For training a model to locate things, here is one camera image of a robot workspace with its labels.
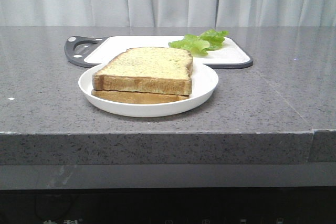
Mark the toasted bread slice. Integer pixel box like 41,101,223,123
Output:
92,47,193,96
91,90,190,104

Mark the green lettuce leaf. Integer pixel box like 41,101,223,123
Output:
168,29,229,56

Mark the white round plate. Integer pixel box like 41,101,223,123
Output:
78,62,218,118

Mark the white cutting board grey rim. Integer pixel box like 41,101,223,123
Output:
64,36,253,69

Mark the black appliance under counter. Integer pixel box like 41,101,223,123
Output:
1,187,335,223

